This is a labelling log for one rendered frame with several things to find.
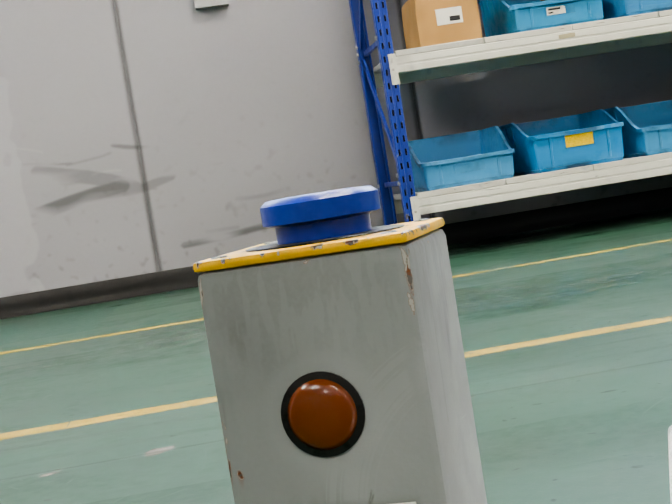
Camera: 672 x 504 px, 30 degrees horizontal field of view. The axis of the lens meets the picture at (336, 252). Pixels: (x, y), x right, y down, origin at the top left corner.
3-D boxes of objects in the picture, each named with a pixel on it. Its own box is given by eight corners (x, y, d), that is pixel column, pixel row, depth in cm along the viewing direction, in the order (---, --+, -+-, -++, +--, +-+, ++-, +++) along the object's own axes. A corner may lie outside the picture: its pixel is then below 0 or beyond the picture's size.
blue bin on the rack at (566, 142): (501, 177, 523) (494, 127, 522) (588, 163, 527) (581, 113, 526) (535, 173, 473) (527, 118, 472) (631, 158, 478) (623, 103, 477)
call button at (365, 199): (371, 249, 40) (361, 185, 40) (252, 267, 41) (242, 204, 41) (397, 239, 43) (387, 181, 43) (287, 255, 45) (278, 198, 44)
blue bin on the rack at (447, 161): (401, 193, 521) (393, 143, 520) (489, 179, 526) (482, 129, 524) (423, 191, 472) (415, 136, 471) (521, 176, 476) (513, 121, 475)
